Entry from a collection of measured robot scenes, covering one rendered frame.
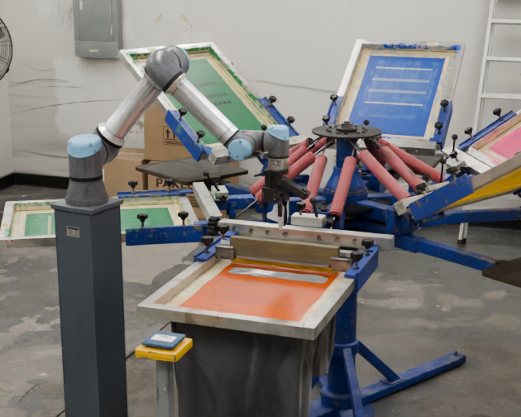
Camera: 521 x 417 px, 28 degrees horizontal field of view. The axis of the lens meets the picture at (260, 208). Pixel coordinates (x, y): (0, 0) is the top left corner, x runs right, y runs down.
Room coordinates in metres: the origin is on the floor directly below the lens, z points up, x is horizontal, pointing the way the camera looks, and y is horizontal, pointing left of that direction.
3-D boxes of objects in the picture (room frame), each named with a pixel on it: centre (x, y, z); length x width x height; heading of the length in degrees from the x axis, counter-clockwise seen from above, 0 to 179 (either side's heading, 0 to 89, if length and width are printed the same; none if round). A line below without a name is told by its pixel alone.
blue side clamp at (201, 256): (3.67, 0.17, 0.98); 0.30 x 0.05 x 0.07; 161
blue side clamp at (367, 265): (3.48, -0.36, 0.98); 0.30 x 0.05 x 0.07; 161
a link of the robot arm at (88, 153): (3.58, 0.62, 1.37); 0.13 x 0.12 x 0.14; 167
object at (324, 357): (3.23, -0.19, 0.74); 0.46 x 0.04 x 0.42; 161
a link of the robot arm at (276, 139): (3.55, -0.06, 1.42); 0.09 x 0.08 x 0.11; 77
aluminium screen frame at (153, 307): (3.35, -0.02, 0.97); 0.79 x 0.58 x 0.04; 161
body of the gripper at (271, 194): (3.55, -0.06, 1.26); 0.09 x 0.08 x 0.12; 72
